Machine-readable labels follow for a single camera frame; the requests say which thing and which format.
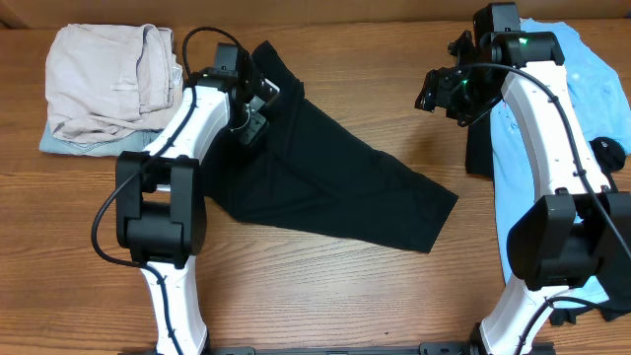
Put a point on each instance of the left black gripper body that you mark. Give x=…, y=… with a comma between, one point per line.
x=255, y=126

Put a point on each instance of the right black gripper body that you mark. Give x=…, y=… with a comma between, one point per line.
x=433, y=92

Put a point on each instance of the black t-shirt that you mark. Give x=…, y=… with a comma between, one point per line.
x=310, y=174

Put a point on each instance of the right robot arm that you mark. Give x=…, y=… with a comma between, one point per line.
x=578, y=223

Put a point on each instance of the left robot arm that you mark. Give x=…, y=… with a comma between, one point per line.
x=160, y=209

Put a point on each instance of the black garment under pile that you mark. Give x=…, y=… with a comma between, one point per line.
x=479, y=161

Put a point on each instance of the folded light blue jeans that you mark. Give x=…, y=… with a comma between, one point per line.
x=98, y=145

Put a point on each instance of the light blue t-shirt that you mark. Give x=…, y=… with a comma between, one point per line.
x=599, y=104

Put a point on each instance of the folded beige pants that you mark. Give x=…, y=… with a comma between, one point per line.
x=105, y=82

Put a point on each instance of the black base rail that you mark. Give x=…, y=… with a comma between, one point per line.
x=335, y=351

